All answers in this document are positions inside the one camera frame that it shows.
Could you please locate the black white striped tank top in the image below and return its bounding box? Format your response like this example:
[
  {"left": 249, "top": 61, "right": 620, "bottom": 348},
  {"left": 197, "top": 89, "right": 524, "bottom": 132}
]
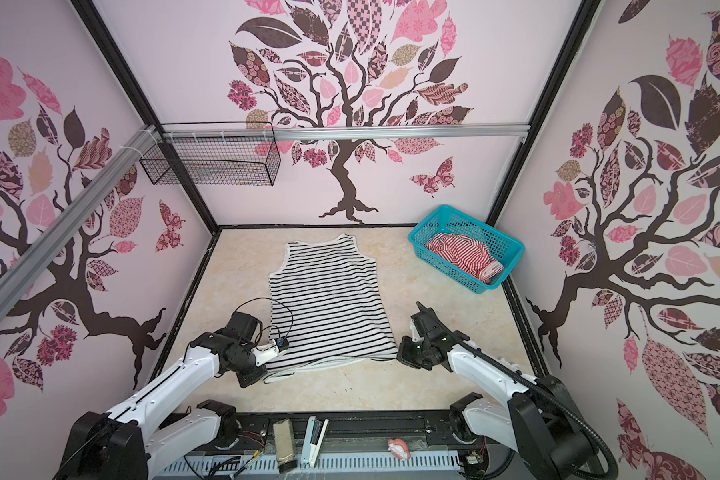
[{"left": 264, "top": 234, "right": 398, "bottom": 383}]

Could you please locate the red white striped tank top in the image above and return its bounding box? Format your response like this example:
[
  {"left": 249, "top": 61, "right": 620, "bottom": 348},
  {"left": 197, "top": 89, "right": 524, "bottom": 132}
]
[{"left": 425, "top": 233, "right": 504, "bottom": 284}]

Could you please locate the aluminium rail left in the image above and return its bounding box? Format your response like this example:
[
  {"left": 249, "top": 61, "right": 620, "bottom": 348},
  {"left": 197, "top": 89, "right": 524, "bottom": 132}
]
[{"left": 0, "top": 125, "right": 159, "bottom": 323}]

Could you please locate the teal plastic basket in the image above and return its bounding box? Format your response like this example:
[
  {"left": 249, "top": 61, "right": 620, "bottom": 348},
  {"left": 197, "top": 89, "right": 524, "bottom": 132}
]
[{"left": 408, "top": 205, "right": 525, "bottom": 294}]

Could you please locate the black wire basket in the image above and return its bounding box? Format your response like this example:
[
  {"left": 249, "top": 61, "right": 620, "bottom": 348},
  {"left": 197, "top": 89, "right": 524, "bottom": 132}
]
[{"left": 140, "top": 120, "right": 281, "bottom": 187}]

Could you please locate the aluminium rail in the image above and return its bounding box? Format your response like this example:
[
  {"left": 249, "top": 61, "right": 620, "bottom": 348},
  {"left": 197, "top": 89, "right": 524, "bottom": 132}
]
[
  {"left": 0, "top": 125, "right": 159, "bottom": 323},
  {"left": 162, "top": 123, "right": 530, "bottom": 141}
]

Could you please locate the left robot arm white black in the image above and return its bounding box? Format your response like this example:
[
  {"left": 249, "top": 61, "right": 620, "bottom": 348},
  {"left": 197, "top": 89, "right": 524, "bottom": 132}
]
[{"left": 55, "top": 312, "right": 289, "bottom": 479}]

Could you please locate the aluminium rail back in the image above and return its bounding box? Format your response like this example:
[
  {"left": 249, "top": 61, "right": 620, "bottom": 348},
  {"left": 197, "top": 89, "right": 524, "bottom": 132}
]
[{"left": 162, "top": 123, "right": 530, "bottom": 141}]

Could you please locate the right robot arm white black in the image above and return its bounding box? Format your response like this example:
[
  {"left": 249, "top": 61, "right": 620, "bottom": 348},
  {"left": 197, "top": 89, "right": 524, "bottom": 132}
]
[{"left": 397, "top": 302, "right": 618, "bottom": 479}]

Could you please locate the white stapler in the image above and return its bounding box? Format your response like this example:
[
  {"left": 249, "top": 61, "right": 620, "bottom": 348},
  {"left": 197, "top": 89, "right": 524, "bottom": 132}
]
[{"left": 301, "top": 416, "right": 329, "bottom": 468}]

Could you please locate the red white teeth toy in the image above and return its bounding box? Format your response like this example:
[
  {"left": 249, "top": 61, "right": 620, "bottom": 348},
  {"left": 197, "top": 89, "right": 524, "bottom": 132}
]
[{"left": 387, "top": 438, "right": 412, "bottom": 461}]

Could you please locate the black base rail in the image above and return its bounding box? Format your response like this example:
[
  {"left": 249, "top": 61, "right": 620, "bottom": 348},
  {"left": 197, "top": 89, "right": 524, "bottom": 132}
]
[{"left": 225, "top": 409, "right": 497, "bottom": 453}]

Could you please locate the silver rectangular block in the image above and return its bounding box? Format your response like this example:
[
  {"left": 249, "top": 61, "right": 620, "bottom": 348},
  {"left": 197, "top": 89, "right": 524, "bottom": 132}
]
[{"left": 273, "top": 419, "right": 298, "bottom": 474}]

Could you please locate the white slotted cable duct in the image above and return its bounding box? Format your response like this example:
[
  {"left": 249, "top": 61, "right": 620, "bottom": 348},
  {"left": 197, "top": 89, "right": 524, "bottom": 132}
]
[{"left": 149, "top": 451, "right": 463, "bottom": 480}]

